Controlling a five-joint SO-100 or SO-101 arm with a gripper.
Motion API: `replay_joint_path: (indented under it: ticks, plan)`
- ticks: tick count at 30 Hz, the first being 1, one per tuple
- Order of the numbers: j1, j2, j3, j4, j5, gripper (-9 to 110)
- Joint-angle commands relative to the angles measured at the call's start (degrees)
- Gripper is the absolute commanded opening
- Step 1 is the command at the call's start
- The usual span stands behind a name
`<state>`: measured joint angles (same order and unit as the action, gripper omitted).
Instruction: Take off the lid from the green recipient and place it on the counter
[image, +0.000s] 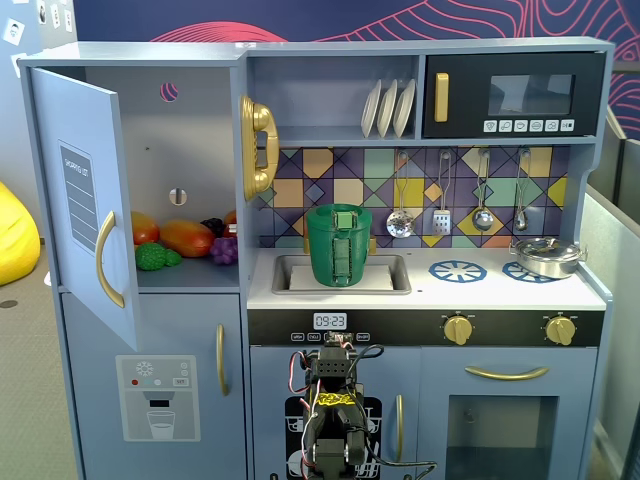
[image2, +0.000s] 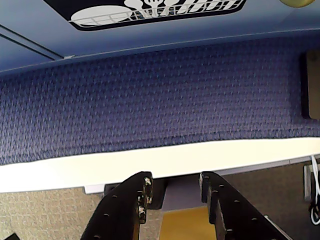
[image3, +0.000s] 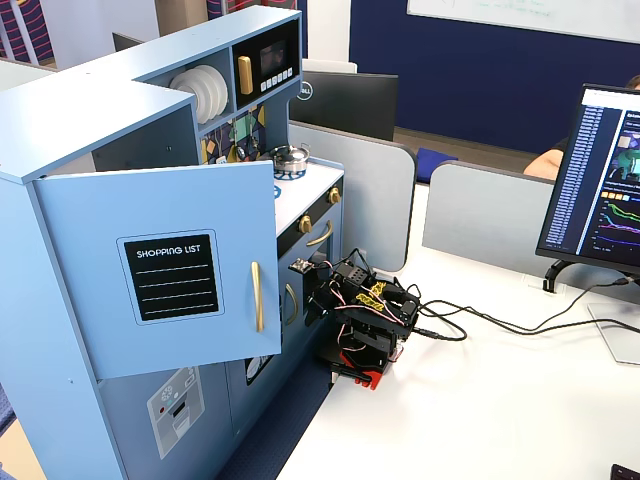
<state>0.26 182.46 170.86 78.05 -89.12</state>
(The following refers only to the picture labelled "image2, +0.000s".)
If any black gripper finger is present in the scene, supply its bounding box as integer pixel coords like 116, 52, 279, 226
199, 171, 294, 240
81, 171, 154, 240

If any yellow flat panel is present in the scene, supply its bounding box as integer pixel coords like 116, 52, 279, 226
158, 206, 216, 240

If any tan board with dark edge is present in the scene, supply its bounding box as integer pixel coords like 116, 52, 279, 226
300, 49, 320, 119

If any blue toy kitchen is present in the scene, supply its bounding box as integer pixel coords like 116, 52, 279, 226
0, 0, 320, 74

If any white cable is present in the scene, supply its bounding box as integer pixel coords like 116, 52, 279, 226
309, 154, 320, 226

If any gold dishwasher door handle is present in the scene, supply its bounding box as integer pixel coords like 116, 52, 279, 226
278, 0, 317, 8

